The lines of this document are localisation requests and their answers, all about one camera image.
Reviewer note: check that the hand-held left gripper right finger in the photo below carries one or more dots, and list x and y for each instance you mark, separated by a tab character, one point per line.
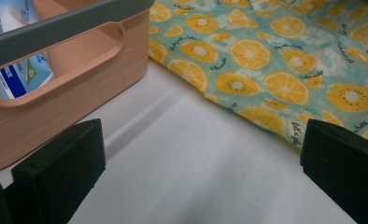
344	168

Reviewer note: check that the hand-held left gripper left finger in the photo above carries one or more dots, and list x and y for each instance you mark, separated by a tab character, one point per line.
60	168

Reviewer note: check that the pink basket with grey rim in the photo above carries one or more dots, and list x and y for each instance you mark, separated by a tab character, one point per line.
88	90

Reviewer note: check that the blue and white box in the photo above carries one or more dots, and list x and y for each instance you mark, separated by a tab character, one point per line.
17	81

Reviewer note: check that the fruit print cloth bag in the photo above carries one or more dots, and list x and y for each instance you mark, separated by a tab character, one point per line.
250	77

